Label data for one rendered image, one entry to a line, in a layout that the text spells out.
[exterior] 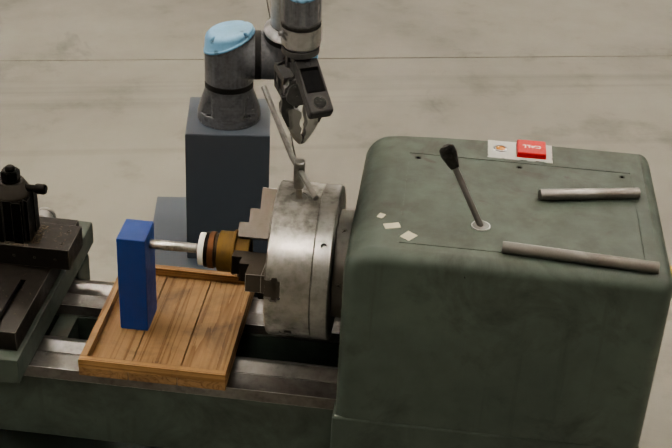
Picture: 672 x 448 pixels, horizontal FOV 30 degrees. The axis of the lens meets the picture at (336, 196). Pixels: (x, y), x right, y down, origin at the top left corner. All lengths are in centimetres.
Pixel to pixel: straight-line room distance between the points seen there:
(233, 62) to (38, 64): 311
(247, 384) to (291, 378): 10
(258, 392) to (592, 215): 75
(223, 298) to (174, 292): 11
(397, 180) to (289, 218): 24
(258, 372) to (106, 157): 264
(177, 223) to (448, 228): 111
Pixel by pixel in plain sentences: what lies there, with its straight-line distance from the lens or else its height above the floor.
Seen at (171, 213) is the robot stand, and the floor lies 75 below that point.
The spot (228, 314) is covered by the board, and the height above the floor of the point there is 88.
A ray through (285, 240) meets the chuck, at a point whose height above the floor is 119.
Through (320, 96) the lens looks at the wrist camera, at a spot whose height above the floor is 148.
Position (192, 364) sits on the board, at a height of 88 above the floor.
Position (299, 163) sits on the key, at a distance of 240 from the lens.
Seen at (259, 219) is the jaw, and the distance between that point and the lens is 255.
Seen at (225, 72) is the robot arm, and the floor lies 124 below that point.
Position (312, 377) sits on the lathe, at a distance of 261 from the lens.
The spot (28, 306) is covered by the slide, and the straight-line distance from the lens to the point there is 264.
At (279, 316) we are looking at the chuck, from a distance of 245.
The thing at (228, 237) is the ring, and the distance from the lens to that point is 254.
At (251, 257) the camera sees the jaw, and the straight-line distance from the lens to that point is 250.
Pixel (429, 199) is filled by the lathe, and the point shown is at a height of 125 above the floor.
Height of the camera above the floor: 249
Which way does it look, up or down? 31 degrees down
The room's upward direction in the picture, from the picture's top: 3 degrees clockwise
